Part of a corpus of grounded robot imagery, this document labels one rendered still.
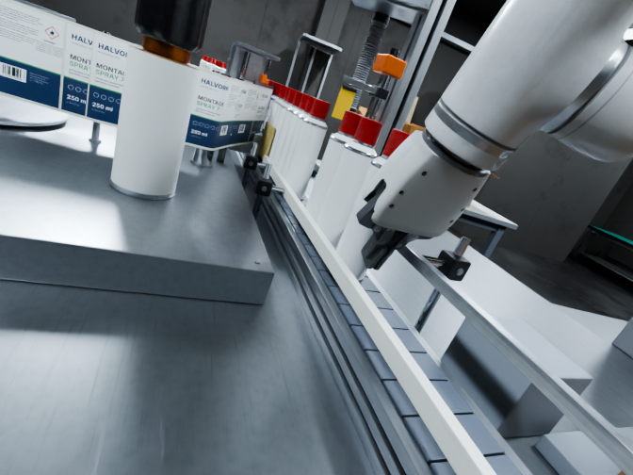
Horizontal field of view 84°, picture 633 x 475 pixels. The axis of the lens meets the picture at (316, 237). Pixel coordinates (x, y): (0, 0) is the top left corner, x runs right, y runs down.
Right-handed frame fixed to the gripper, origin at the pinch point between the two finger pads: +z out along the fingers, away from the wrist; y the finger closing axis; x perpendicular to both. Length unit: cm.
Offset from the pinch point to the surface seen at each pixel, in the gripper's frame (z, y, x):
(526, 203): 138, -460, -311
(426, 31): -18.9, -13.2, -40.7
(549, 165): 81, -463, -332
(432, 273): -3.9, -2.9, 6.2
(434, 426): -3.4, 4.2, 21.2
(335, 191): 1.4, 2.2, -12.5
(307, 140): 5.6, 1.5, -33.6
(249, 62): 9, 11, -72
